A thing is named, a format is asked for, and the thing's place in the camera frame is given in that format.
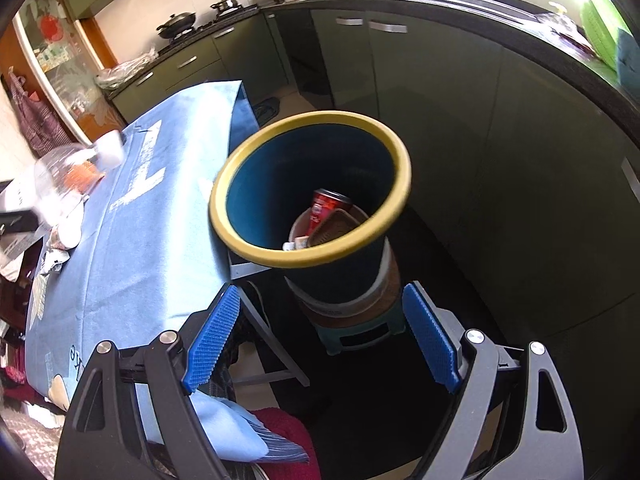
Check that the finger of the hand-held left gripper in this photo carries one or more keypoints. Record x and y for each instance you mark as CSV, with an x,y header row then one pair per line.
x,y
17,221

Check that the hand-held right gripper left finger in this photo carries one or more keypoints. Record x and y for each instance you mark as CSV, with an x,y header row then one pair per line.
x,y
210,340

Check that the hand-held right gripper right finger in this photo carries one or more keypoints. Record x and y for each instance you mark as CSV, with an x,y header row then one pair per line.
x,y
430,340

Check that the clear plastic bottle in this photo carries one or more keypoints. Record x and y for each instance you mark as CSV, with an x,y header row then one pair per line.
x,y
70,175

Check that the red paper noodle bowl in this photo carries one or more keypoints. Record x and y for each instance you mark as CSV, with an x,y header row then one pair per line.
x,y
300,232

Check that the brown snack tray wrapper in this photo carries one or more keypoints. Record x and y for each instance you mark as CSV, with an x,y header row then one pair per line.
x,y
332,227

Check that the red soda can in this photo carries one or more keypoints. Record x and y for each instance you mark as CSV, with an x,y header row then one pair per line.
x,y
327,207

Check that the blue bin with yellow rim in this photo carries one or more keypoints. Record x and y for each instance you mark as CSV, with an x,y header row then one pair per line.
x,y
310,190

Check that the plastic stool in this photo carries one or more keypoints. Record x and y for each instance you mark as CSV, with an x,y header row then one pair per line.
x,y
357,330

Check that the checkered apron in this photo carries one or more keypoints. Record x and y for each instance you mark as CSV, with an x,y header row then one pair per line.
x,y
37,120

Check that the blue printed tablecloth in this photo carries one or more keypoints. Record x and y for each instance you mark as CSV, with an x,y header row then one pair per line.
x,y
140,220

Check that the dark striped cloth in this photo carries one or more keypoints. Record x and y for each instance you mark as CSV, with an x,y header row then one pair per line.
x,y
282,440

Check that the dark red cloth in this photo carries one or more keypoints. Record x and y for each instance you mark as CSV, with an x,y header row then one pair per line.
x,y
295,440

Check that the printed glass sliding door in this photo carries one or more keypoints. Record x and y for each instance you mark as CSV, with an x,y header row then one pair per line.
x,y
55,55

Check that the crumpled clear plastic bag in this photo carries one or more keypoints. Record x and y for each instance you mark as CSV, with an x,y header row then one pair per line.
x,y
127,70

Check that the green lower kitchen cabinets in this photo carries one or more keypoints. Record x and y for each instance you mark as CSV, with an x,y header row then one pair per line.
x,y
450,125

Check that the black wok with lid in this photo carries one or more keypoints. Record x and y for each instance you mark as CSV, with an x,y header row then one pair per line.
x,y
176,24

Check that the gas stove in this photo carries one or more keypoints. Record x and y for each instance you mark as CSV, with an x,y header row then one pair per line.
x,y
200,30

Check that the green plastic basket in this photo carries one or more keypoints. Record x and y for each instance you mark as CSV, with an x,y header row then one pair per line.
x,y
600,25

